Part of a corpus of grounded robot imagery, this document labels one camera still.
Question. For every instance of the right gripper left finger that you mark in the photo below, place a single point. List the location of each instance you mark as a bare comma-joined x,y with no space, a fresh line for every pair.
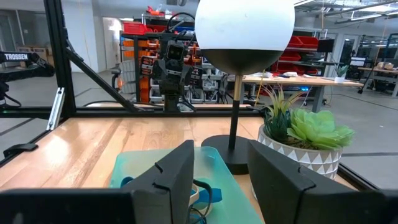
164,193

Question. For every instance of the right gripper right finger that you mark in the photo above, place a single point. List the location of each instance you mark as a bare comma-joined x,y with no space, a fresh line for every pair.
276,189

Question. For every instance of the beige rubber band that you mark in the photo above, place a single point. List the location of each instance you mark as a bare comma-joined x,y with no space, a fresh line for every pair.
195,193

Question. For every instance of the blue tray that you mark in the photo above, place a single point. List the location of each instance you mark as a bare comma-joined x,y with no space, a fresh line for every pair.
208,196

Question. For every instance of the dark brown rubber band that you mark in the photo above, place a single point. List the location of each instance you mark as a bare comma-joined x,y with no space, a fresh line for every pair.
211,196

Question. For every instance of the black Trossen-labelled robot arm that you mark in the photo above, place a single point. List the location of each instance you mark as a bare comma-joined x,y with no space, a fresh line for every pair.
37,62

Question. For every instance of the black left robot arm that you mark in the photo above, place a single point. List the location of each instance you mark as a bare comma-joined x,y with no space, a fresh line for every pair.
171,104

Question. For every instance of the teal plastic bin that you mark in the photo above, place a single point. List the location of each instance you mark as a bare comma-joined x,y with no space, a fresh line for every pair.
136,165

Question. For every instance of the shelf with orange bins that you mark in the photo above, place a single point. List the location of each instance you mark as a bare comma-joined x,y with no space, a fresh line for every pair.
133,29

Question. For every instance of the succulents in patterned white pot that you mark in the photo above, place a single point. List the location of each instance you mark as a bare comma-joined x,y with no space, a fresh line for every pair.
314,130

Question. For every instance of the white globe table lamp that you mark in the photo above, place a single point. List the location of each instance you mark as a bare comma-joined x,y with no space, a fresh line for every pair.
244,28

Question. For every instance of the wooden work table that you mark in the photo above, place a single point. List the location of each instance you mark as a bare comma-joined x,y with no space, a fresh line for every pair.
311,81
382,71

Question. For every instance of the small potted plant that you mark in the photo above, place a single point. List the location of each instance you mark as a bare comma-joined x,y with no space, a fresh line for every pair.
339,79

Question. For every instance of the shelf with red bins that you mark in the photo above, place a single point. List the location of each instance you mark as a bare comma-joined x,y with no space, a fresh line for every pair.
298,42

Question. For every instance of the black table edge clip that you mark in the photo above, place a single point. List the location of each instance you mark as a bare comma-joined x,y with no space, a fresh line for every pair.
21,148

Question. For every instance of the black monitor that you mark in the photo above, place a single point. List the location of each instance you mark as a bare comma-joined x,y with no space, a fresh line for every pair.
325,45

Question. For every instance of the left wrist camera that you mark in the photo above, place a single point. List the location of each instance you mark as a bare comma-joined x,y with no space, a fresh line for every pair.
176,51

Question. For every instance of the silver metal bracket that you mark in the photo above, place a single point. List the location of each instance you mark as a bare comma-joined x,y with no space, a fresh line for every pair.
56,109

